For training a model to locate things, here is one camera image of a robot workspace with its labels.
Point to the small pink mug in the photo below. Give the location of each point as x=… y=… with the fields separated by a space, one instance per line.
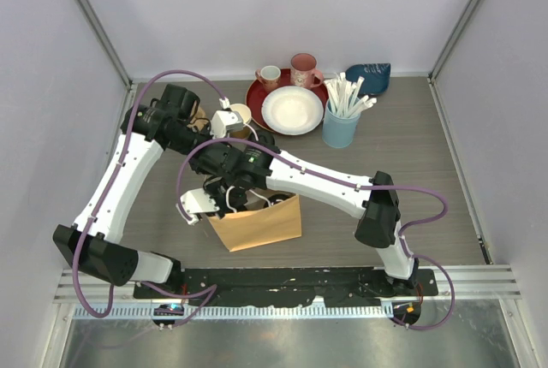
x=269 y=77

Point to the dark blue pouch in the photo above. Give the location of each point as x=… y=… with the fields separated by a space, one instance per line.
x=376 y=77

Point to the red round tray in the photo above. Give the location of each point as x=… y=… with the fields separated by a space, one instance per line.
x=256 y=95

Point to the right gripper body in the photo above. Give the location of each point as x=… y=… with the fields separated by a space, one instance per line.
x=226 y=195

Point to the stack of black lids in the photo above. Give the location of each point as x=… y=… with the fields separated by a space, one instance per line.
x=265 y=138

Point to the brown paper bag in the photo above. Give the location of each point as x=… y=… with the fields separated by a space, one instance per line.
x=261 y=224

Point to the tall pink mug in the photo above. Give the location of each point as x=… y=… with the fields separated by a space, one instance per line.
x=304 y=72

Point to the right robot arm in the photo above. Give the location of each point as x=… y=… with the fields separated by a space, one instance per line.
x=371 y=200

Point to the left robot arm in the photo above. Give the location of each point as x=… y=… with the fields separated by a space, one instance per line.
x=92 y=242

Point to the aluminium rail frame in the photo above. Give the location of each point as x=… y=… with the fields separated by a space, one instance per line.
x=131 y=301

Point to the cardboard cup carrier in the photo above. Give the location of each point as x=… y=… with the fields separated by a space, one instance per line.
x=198 y=121

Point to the white paper plate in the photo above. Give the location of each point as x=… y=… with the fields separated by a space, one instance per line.
x=292 y=110

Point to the stack of paper cups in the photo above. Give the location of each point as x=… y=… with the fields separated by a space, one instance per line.
x=243 y=129

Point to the white wrapped straws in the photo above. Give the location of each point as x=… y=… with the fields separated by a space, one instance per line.
x=343 y=97

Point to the blue straw cup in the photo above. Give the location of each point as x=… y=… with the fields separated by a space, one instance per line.
x=338 y=132

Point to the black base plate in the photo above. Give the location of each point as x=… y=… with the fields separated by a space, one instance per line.
x=292 y=287

